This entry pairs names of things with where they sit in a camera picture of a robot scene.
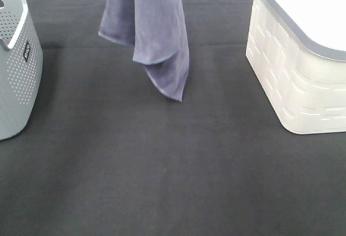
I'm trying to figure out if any white storage bin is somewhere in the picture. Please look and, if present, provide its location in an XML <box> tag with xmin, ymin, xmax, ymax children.
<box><xmin>246</xmin><ymin>0</ymin><xmax>345</xmax><ymax>134</ymax></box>

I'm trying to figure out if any grey perforated laundry basket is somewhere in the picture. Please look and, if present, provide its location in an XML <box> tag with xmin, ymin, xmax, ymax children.
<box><xmin>1</xmin><ymin>0</ymin><xmax>43</xmax><ymax>140</ymax></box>

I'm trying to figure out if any grey-blue towel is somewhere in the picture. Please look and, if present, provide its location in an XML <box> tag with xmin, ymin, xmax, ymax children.
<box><xmin>98</xmin><ymin>0</ymin><xmax>190</xmax><ymax>102</ymax></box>

